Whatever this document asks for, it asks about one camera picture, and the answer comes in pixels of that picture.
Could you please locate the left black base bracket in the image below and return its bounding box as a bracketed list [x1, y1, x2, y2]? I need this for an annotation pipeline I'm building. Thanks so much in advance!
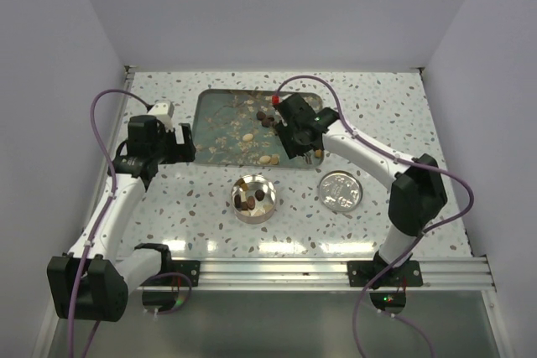
[142, 260, 201, 288]

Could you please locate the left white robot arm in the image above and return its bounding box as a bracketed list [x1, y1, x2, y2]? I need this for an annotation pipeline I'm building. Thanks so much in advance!
[47, 115, 196, 322]

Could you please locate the aluminium rail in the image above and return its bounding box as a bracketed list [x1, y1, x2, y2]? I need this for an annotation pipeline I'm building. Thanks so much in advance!
[125, 259, 498, 292]

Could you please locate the round metal tin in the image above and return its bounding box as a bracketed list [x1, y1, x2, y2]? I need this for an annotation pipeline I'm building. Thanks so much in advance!
[230, 174, 278, 225]

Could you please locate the floral teal tray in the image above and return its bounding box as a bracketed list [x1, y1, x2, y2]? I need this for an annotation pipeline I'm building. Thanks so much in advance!
[192, 89, 324, 169]

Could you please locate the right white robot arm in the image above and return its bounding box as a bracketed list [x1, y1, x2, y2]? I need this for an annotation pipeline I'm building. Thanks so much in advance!
[273, 94, 447, 285]

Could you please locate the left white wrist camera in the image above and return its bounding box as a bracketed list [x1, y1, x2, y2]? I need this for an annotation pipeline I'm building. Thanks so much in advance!
[148, 101, 175, 132]

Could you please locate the white oval chocolate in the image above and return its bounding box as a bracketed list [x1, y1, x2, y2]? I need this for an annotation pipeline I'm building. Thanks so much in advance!
[242, 133, 253, 143]

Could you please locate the round metal tin lid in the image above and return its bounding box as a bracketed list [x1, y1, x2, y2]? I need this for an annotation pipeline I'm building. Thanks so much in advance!
[318, 170, 363, 213]

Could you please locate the black base bracket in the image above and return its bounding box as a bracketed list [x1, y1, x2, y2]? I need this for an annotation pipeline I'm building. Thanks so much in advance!
[142, 260, 201, 288]
[347, 260, 424, 289]

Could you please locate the right black base bracket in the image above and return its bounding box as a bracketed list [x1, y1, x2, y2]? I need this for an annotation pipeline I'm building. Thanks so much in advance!
[347, 260, 424, 289]

